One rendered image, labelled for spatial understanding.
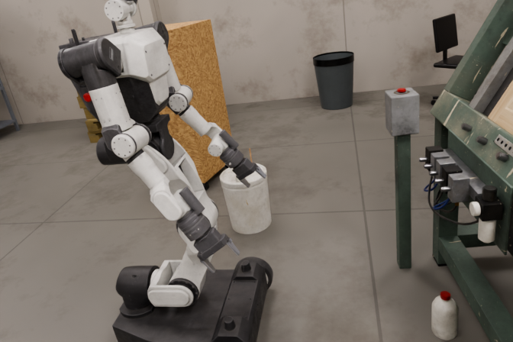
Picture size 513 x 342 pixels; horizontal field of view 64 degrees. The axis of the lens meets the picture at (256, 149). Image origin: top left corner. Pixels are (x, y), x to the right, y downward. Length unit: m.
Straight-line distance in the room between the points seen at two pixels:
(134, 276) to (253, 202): 0.90
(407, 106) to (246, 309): 1.10
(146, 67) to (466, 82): 1.32
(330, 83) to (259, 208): 2.40
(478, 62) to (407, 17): 3.34
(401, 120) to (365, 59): 3.45
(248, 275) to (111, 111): 1.06
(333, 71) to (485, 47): 2.80
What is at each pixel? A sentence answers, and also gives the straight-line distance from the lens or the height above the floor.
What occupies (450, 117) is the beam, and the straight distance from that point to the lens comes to 1.87.
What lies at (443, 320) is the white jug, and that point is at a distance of 1.95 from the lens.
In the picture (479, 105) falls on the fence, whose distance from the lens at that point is 1.79.
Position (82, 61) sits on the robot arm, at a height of 1.33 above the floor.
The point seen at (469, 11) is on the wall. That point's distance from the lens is 5.44.
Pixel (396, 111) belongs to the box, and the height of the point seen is 0.86.
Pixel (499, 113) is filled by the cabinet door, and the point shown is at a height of 0.92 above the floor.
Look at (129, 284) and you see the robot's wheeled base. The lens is 2.00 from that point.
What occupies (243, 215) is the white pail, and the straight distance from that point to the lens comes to 2.61.
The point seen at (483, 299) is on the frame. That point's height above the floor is 0.18.
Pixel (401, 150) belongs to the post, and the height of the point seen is 0.66.
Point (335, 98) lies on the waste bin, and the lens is 4.74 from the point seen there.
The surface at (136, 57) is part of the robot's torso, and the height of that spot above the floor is 1.30.
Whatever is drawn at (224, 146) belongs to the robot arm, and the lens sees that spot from 1.82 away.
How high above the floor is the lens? 1.47
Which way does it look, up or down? 22 degrees down
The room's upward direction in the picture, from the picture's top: 9 degrees counter-clockwise
